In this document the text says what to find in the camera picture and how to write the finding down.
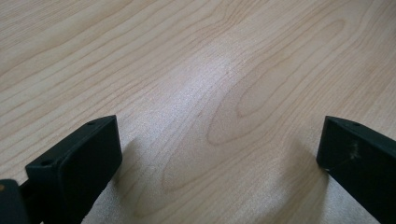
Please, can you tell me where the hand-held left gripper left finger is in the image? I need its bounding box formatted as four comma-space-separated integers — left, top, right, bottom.
25, 115, 123, 224

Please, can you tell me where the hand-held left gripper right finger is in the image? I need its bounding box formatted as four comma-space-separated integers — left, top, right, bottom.
316, 115, 396, 224

